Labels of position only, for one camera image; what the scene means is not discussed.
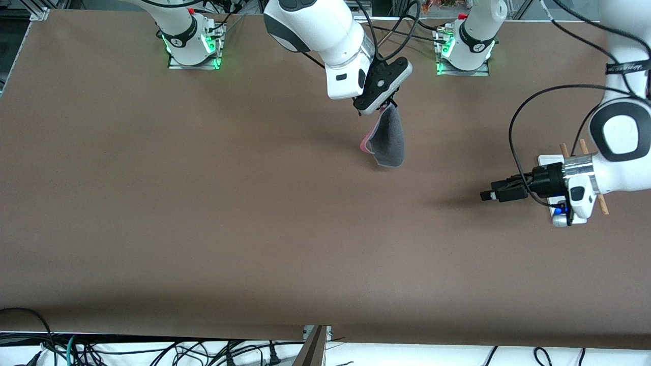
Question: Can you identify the long black table cable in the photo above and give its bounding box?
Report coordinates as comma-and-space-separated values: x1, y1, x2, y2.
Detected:
374, 23, 448, 44

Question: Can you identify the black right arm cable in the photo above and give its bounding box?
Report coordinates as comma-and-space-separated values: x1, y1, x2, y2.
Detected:
353, 0, 423, 66

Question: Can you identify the aluminium frame profile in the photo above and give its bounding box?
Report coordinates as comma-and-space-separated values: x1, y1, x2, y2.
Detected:
20, 0, 51, 21

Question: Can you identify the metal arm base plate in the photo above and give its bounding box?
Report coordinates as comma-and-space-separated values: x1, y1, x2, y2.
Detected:
435, 25, 490, 77
168, 23, 222, 70

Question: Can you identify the thick black looped cable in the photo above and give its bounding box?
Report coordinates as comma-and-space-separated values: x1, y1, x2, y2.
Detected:
0, 308, 57, 366

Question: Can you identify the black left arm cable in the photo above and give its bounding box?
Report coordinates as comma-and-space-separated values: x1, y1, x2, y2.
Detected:
509, 0, 651, 204

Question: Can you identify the white rack with wooden rods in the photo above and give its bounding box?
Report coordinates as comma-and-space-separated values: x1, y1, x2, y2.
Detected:
538, 139, 609, 225

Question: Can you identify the brown table cover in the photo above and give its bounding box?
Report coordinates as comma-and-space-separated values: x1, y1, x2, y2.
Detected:
0, 9, 651, 350

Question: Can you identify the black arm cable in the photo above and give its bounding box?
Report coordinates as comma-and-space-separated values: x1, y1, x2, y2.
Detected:
509, 0, 651, 204
353, 0, 423, 66

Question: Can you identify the grey and pink towel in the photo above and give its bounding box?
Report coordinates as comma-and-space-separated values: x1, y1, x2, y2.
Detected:
360, 106, 406, 168

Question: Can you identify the dark metal post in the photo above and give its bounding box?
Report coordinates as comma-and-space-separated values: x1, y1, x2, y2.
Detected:
292, 325, 327, 366

